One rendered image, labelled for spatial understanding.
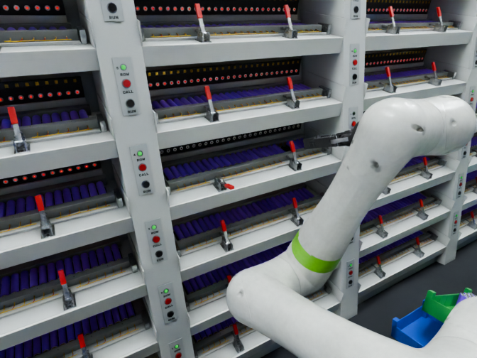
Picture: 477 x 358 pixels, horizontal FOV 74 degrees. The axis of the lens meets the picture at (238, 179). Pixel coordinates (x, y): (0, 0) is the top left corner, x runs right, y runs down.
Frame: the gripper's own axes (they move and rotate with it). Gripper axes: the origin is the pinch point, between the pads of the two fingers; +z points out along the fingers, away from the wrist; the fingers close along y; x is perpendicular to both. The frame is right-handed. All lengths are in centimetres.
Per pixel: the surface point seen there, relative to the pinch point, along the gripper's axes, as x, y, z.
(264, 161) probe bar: -3.3, -9.0, 15.4
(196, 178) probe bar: -3.7, -32.1, 15.0
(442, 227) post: -55, 88, 24
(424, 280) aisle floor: -75, 69, 23
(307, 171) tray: -9.1, 3.0, 10.2
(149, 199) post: -5.7, -47.2, 9.0
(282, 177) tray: -8.8, -7.1, 10.0
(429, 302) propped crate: -65, 40, 1
